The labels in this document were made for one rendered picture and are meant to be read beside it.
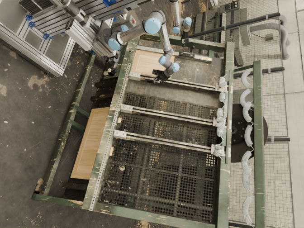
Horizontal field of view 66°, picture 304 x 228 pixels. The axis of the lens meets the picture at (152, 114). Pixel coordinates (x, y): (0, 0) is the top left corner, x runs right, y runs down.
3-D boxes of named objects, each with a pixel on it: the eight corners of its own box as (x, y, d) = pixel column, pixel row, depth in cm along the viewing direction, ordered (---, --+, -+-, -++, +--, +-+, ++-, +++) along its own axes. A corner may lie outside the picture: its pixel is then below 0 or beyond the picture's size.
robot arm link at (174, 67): (174, 59, 211) (181, 65, 214) (167, 65, 220) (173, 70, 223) (171, 66, 207) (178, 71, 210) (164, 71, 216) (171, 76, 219)
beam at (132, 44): (131, 34, 312) (131, 28, 302) (140, 35, 312) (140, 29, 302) (83, 209, 220) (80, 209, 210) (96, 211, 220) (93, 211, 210)
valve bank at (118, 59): (106, 40, 293) (121, 35, 281) (113, 47, 304) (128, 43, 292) (95, 72, 272) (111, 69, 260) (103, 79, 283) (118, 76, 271)
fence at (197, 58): (137, 47, 296) (136, 45, 292) (211, 59, 293) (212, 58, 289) (136, 50, 294) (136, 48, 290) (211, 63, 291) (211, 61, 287)
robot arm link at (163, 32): (151, 4, 191) (164, 53, 227) (148, 11, 185) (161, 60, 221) (165, 2, 187) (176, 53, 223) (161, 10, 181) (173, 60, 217)
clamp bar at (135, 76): (130, 73, 279) (130, 61, 257) (229, 90, 275) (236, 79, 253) (128, 80, 275) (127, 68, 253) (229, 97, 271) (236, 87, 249)
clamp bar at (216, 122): (122, 105, 261) (121, 94, 239) (228, 124, 257) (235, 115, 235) (120, 113, 257) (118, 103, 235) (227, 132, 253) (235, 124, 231)
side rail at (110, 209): (98, 202, 224) (96, 201, 214) (212, 224, 220) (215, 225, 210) (96, 211, 220) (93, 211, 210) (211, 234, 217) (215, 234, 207)
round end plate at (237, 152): (203, 104, 327) (266, 98, 287) (205, 106, 332) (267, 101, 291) (198, 160, 294) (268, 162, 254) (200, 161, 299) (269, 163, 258)
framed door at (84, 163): (92, 109, 309) (92, 108, 307) (126, 106, 281) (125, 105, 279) (71, 178, 271) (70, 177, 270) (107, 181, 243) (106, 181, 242)
